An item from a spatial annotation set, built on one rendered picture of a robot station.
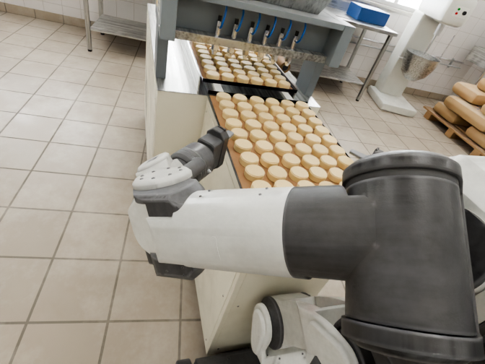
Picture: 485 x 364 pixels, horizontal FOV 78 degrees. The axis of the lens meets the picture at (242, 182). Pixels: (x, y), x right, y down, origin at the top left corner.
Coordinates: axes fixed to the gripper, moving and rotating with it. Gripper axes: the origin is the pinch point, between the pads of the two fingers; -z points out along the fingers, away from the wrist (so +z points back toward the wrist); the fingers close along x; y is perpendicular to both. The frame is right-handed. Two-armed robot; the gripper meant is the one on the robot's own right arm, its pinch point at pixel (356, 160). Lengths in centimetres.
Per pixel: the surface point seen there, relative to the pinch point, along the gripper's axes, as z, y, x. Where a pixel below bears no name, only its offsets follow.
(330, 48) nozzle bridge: -30, -44, 17
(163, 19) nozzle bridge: -74, 6, 17
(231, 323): -9, 38, -56
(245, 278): -10.3, 39.6, -26.5
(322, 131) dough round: -13.8, -5.2, 1.2
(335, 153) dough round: -6.4, 3.5, 0.8
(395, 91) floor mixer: 7, -386, -75
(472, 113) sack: 94, -341, -53
